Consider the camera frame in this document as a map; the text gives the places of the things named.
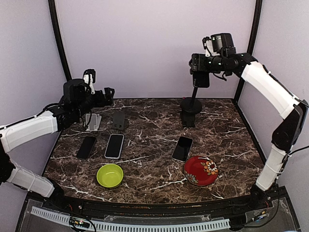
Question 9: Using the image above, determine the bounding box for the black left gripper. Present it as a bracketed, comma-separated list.
[75, 87, 114, 119]

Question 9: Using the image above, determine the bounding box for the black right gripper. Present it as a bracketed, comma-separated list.
[190, 53, 226, 73]

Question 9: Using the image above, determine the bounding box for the black phone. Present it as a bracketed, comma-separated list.
[193, 72, 210, 88]

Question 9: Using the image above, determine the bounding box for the white folding phone stand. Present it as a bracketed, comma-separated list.
[85, 114, 102, 131]

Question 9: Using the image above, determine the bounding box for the black pole phone stand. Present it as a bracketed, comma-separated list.
[180, 87, 202, 115]

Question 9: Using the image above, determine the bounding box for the lavender phone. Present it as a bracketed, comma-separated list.
[104, 134, 125, 160]

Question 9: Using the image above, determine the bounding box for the purple phone dark screen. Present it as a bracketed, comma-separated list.
[76, 136, 97, 160]

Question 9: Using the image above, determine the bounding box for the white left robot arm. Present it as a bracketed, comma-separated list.
[0, 87, 115, 211]

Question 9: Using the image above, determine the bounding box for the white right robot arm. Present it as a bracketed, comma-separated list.
[189, 53, 309, 210]

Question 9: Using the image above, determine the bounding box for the black folding phone stand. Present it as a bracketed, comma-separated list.
[181, 112, 195, 128]

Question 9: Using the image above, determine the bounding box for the phone in clear case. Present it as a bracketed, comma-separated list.
[171, 136, 193, 162]

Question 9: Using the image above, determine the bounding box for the lime green bowl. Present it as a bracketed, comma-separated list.
[96, 163, 124, 188]

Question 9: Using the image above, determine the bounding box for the red floral plate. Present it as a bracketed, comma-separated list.
[183, 156, 219, 187]

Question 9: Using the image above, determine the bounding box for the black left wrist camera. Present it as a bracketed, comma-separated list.
[63, 79, 91, 104]

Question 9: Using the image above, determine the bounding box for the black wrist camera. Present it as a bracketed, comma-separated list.
[211, 33, 234, 52]
[63, 79, 91, 104]

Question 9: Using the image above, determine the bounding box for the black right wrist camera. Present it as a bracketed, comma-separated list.
[211, 33, 234, 52]

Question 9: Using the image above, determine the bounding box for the black right frame post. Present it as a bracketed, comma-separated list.
[233, 0, 263, 104]

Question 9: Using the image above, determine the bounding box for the black frame post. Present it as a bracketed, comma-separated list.
[47, 0, 79, 103]
[233, 0, 263, 104]

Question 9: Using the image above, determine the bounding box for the black left frame post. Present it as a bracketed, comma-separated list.
[47, 0, 79, 103]

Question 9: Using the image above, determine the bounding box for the white slotted cable duct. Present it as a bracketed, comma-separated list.
[30, 206, 230, 232]

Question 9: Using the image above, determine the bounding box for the black front rail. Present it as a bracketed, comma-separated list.
[26, 188, 276, 218]

